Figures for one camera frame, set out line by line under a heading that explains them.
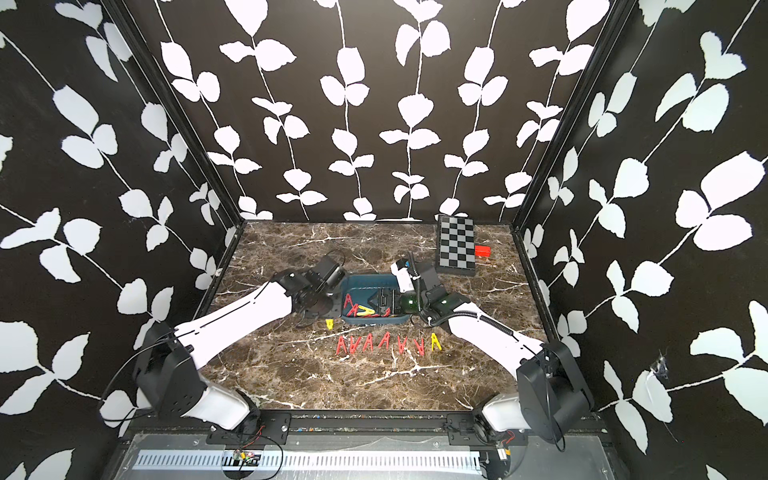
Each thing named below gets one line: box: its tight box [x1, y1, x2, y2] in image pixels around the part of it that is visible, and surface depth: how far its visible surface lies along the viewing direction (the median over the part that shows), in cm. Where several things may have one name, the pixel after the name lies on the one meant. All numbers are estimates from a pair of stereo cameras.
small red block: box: [475, 245, 491, 257], surface depth 113 cm
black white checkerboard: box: [436, 215, 476, 277], surface depth 113 cm
